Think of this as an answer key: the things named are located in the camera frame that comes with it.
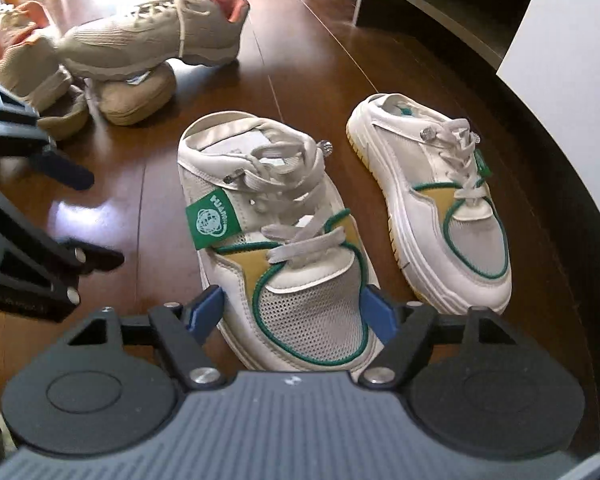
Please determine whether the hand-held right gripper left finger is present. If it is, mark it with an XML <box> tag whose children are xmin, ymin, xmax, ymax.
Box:
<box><xmin>66</xmin><ymin>284</ymin><xmax>227</xmax><ymax>391</ymax></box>

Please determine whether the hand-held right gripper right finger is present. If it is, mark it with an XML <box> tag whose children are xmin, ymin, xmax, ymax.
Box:
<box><xmin>357</xmin><ymin>285</ymin><xmax>529</xmax><ymax>391</ymax></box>

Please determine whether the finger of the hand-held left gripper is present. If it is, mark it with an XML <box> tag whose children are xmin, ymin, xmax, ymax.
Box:
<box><xmin>55</xmin><ymin>240</ymin><xmax>126</xmax><ymax>275</ymax></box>
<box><xmin>0</xmin><ymin>120</ymin><xmax>96</xmax><ymax>192</ymax></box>

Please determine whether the white cabinet panel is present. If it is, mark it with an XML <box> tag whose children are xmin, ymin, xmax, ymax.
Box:
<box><xmin>495</xmin><ymin>0</ymin><xmax>600</xmax><ymax>137</ymax></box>

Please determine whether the tan suede slipper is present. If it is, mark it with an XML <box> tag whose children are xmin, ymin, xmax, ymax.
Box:
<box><xmin>37</xmin><ymin>85</ymin><xmax>90</xmax><ymax>141</ymax></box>
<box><xmin>96</xmin><ymin>66</ymin><xmax>177</xmax><ymax>127</ymax></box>

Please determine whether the beige pink-lined sneaker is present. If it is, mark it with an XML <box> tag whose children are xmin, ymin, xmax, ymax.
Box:
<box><xmin>57</xmin><ymin>0</ymin><xmax>251</xmax><ymax>81</ymax></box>
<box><xmin>0</xmin><ymin>0</ymin><xmax>76</xmax><ymax>112</ymax></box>

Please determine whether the white green mule sneaker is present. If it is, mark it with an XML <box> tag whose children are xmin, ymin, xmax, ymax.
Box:
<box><xmin>346</xmin><ymin>92</ymin><xmax>514</xmax><ymax>316</ymax></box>
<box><xmin>176</xmin><ymin>112</ymin><xmax>386</xmax><ymax>374</ymax></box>

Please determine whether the white open shelf unit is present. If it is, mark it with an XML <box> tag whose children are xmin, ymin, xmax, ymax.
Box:
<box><xmin>305</xmin><ymin>0</ymin><xmax>546</xmax><ymax>69</ymax></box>

